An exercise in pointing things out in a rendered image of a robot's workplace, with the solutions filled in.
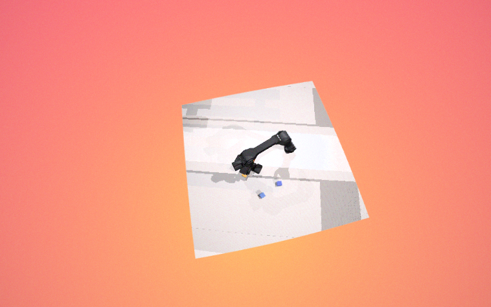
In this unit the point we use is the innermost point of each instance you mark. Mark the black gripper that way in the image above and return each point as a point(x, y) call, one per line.
point(253, 167)

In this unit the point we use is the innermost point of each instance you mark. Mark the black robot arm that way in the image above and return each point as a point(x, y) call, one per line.
point(248, 155)

